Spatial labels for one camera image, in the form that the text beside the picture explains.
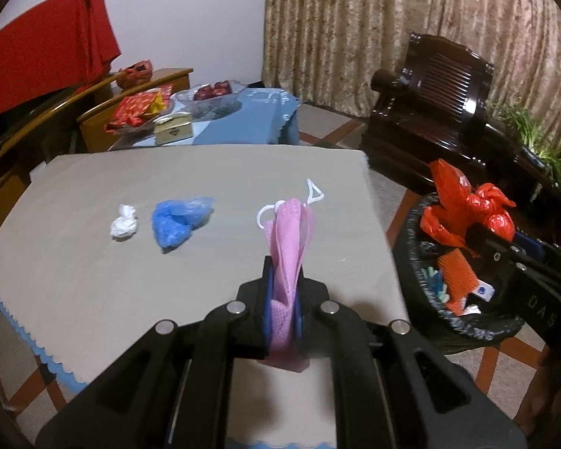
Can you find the black bag lined trash bin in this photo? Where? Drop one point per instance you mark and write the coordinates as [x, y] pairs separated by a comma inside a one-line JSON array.
[[416, 262]]

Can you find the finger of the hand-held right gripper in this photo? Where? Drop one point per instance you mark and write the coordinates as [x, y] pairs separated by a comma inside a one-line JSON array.
[[493, 248], [528, 245]]

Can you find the blue plastic bag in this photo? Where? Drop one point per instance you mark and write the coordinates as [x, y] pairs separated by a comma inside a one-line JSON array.
[[177, 222]]

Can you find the gold tissue box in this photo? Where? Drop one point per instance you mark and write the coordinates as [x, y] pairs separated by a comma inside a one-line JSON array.
[[173, 130]]

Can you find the light wooden cabinet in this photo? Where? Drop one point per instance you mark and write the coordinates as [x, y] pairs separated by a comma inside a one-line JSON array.
[[98, 126]]

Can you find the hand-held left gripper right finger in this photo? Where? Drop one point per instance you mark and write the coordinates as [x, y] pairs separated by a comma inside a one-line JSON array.
[[299, 318]]

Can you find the red-brown basket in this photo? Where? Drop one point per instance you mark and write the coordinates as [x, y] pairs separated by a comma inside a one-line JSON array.
[[135, 74]]

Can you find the dark wooden armchair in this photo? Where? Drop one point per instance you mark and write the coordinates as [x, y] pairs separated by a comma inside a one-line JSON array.
[[430, 107]]

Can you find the pink face mask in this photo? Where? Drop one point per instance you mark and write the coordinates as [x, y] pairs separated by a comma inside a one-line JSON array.
[[287, 243]]

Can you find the beige patterned curtain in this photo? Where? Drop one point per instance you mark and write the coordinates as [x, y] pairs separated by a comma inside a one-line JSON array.
[[378, 23]]

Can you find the red plastic bag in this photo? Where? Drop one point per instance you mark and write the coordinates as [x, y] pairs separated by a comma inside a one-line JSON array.
[[453, 201]]

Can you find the glass snack dish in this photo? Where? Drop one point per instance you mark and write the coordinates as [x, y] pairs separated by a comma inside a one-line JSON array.
[[142, 125]]

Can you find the red hanging cloth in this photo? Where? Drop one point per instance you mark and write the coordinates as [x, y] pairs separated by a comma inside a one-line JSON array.
[[37, 51]]

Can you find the small white plastic bag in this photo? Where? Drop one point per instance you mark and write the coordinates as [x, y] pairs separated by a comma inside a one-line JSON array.
[[124, 227]]

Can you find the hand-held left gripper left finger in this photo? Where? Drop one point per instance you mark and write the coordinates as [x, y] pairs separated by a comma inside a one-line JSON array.
[[267, 292]]

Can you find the curved wooden chair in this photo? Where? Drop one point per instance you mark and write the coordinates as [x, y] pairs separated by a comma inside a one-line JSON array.
[[32, 126]]

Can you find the green potted plant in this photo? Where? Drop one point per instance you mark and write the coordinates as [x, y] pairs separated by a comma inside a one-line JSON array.
[[537, 135]]

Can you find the clear glass fruit bowl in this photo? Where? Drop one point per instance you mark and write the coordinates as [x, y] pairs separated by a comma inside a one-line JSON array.
[[215, 105]]

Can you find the red fruit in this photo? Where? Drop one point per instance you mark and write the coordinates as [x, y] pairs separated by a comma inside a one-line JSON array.
[[204, 94], [222, 89]]

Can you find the red yellow snack packet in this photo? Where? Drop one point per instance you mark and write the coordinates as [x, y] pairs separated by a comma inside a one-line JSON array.
[[135, 107]]

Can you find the grey table cover blue trim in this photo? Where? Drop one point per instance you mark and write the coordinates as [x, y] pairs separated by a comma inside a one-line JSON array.
[[98, 280]]

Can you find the white packet blue mark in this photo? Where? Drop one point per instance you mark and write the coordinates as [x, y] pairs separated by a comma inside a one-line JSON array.
[[482, 291]]

